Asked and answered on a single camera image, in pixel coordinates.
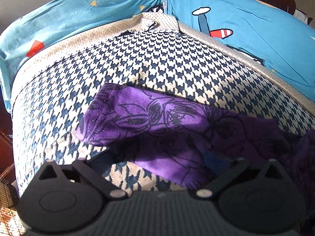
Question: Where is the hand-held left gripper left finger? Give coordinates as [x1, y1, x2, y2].
[38, 151, 128, 200]

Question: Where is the purple floral garment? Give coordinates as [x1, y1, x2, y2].
[75, 82, 315, 227]

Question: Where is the table with white cloth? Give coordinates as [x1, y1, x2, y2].
[293, 8, 311, 25]

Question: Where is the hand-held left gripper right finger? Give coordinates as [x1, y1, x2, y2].
[197, 150, 283, 200]

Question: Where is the blue printed sofa cover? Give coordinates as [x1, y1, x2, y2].
[0, 0, 315, 115]

